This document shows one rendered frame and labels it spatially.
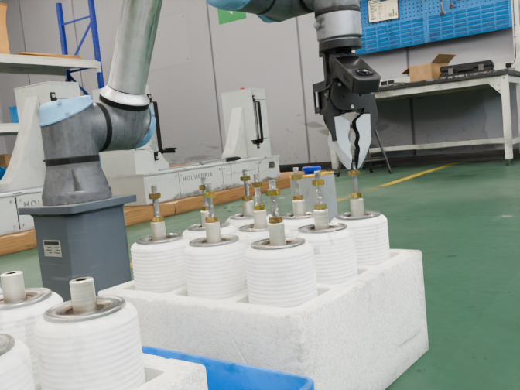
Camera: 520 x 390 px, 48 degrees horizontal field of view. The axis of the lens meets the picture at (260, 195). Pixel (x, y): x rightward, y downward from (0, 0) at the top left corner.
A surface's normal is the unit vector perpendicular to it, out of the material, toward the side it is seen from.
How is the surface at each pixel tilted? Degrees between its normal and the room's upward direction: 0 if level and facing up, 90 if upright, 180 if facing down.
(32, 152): 90
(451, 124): 90
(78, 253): 90
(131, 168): 90
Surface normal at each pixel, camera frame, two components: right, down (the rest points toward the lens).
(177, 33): -0.55, 0.13
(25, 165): 0.83, -0.03
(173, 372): -0.10, -0.99
